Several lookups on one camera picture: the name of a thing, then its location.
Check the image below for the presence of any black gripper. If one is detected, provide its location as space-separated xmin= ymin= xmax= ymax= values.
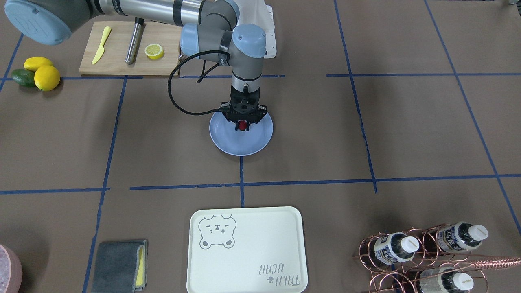
xmin=220 ymin=92 xmax=267 ymax=131

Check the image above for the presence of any red strawberry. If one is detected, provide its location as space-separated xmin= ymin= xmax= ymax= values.
xmin=237 ymin=120 xmax=249 ymax=131

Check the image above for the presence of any blue plastic plate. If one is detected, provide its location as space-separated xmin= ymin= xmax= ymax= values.
xmin=210 ymin=113 xmax=274 ymax=156

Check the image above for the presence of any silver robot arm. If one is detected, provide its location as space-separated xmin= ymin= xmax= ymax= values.
xmin=4 ymin=0 xmax=267 ymax=131

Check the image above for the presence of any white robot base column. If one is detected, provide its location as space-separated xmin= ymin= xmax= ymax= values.
xmin=259 ymin=2 xmax=277 ymax=59

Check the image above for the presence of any half lemon slice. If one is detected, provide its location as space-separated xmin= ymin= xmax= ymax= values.
xmin=144 ymin=43 xmax=164 ymax=60

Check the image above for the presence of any cream bear serving tray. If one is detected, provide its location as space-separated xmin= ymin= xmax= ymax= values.
xmin=186 ymin=206 xmax=309 ymax=293

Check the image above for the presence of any wooden cutting board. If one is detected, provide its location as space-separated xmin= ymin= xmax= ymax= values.
xmin=79 ymin=20 xmax=181 ymax=76

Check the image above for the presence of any yellow plastic knife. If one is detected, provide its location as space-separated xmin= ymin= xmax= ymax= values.
xmin=91 ymin=26 xmax=112 ymax=65

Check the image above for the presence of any grey folded cloth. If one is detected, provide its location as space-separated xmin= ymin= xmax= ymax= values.
xmin=91 ymin=239 xmax=148 ymax=293

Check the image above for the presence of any dark tea bottle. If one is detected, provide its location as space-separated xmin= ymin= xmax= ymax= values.
xmin=369 ymin=232 xmax=420 ymax=267
xmin=436 ymin=221 xmax=489 ymax=254
xmin=418 ymin=267 xmax=474 ymax=293

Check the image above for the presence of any large yellow lemon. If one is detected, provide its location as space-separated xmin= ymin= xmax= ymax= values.
xmin=34 ymin=65 xmax=61 ymax=91

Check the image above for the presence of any small yellow lemon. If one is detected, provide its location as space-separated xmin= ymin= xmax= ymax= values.
xmin=24 ymin=56 xmax=54 ymax=72

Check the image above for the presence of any green lime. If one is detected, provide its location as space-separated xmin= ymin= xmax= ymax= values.
xmin=11 ymin=68 xmax=36 ymax=88

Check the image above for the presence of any dark tea bottle middle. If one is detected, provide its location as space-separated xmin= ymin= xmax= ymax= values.
xmin=418 ymin=267 xmax=474 ymax=293

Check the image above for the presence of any pink bowl of ice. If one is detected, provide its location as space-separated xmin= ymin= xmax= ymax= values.
xmin=0 ymin=245 xmax=23 ymax=293

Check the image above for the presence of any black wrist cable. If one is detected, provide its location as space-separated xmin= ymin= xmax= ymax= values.
xmin=168 ymin=50 xmax=232 ymax=116

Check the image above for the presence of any copper wire bottle rack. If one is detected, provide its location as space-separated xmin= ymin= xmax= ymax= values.
xmin=352 ymin=232 xmax=520 ymax=293

